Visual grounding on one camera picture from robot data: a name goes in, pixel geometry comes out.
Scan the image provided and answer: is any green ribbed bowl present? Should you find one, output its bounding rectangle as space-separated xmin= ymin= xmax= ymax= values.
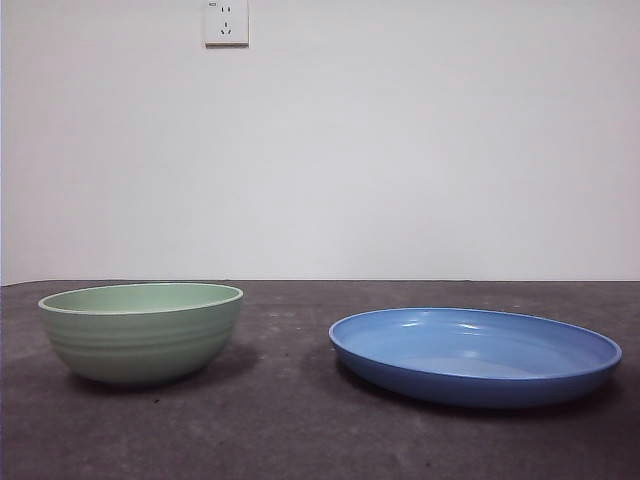
xmin=38 ymin=282 xmax=245 ymax=386

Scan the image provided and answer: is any blue plate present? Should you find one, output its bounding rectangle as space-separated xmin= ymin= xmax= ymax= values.
xmin=328 ymin=306 xmax=624 ymax=410

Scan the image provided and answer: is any white wall socket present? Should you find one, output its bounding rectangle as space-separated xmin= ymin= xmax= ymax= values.
xmin=203 ymin=0 xmax=250 ymax=50

